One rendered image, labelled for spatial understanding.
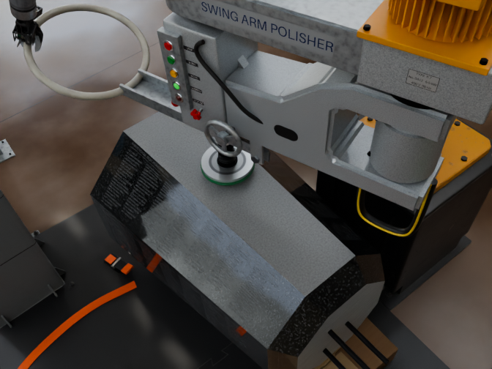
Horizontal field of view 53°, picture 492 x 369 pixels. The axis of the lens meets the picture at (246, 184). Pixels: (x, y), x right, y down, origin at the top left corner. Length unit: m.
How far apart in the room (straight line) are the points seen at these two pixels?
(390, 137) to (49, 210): 2.39
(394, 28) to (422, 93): 0.16
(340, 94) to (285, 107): 0.20
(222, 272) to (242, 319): 0.19
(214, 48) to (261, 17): 0.22
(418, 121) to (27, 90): 3.42
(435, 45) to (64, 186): 2.67
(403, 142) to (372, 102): 0.14
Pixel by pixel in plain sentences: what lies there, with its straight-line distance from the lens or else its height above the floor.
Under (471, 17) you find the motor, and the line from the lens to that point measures 1.10.
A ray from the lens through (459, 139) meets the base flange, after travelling 2.39.
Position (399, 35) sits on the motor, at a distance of 1.14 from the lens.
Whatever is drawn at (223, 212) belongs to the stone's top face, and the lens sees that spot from 1.89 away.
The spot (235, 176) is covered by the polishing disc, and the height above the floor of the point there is 0.92.
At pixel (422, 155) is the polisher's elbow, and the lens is 1.37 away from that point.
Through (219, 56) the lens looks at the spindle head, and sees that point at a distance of 1.48.
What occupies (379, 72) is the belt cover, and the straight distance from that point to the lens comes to 1.19.
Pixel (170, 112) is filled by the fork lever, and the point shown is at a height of 1.14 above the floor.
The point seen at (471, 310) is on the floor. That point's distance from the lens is 2.81.
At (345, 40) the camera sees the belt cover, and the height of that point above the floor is 1.70.
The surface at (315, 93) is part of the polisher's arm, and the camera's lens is 1.35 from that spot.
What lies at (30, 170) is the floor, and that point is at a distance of 3.57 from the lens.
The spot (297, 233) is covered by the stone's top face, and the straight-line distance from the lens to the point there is 1.82.
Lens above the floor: 2.37
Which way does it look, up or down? 50 degrees down
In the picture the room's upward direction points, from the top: 5 degrees counter-clockwise
